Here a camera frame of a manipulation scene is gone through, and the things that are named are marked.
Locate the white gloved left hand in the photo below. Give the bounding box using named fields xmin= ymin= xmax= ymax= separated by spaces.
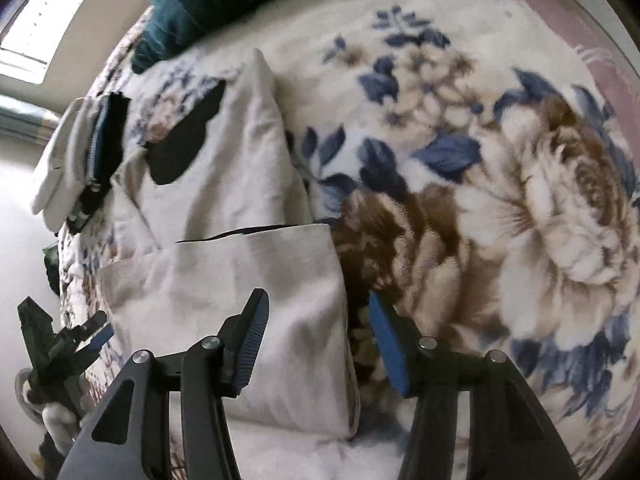
xmin=32 ymin=96 xmax=104 ymax=233

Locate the beige small garment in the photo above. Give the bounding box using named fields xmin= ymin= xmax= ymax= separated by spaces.
xmin=98 ymin=52 xmax=360 ymax=438

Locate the left striped curtain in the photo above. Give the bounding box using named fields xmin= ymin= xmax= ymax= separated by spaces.
xmin=0 ymin=94 xmax=61 ymax=146

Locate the floral fleece blanket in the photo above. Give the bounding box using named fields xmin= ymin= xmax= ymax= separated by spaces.
xmin=90 ymin=0 xmax=639 ymax=479

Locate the window with white grille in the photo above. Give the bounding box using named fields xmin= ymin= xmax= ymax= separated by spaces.
xmin=1 ymin=0 xmax=84 ymax=84

